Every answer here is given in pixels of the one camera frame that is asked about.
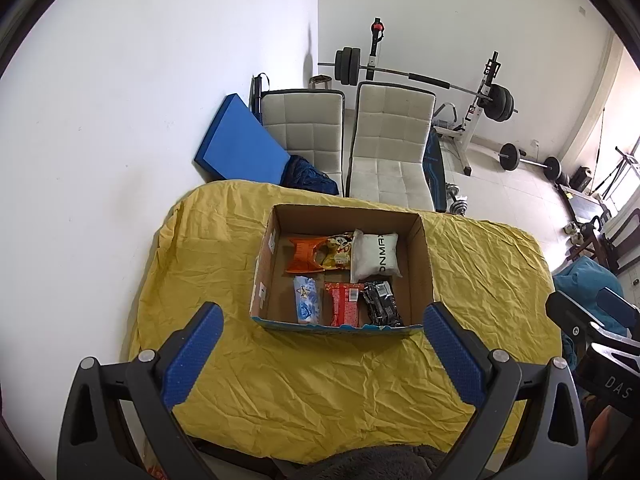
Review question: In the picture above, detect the red snack packet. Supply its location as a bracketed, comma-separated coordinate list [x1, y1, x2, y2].
[324, 283, 364, 327]

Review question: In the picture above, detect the light blue tissue pack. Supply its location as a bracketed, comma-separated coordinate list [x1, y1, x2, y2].
[293, 275, 321, 324]

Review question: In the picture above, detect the white soft pouch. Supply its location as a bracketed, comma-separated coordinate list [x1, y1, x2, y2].
[350, 230, 401, 283]

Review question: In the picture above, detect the right gloved hand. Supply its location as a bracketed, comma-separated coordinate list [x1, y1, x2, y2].
[587, 406, 630, 476]

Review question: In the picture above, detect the teal beanbag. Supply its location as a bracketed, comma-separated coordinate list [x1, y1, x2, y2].
[552, 257, 627, 336]

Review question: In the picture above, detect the small chrome dumbbell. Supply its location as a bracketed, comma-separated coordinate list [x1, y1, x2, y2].
[446, 183, 468, 217]

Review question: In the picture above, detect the floor dumbbell bar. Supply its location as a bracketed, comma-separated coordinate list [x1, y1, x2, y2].
[498, 143, 562, 182]

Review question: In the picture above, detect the yellow tablecloth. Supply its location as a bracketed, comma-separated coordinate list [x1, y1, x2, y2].
[129, 181, 561, 463]

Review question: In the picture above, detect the black snack packet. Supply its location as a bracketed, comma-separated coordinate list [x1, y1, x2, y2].
[361, 281, 404, 327]

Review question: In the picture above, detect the white weight bench rack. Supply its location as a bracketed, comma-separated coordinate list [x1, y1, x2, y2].
[366, 16, 486, 177]

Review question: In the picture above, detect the barbell on rack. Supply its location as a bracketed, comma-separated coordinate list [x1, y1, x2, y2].
[319, 47, 518, 122]

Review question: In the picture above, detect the cardboard box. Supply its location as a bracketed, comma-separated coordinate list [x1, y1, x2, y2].
[250, 204, 434, 335]

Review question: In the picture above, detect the right white chair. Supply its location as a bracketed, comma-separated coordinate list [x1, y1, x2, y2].
[346, 81, 436, 211]

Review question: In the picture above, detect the white chair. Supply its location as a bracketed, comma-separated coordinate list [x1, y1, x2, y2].
[262, 89, 345, 195]
[346, 81, 436, 211]

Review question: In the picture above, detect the orange snack bag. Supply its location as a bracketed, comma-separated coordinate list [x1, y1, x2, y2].
[285, 232, 354, 274]

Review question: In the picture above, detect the dark blue cloth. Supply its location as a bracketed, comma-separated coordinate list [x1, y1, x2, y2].
[280, 155, 340, 196]

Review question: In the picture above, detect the blue foam mat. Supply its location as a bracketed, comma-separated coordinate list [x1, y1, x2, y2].
[194, 93, 290, 184]

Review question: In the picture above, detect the left white chair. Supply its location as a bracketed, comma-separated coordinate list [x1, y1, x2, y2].
[262, 89, 345, 195]

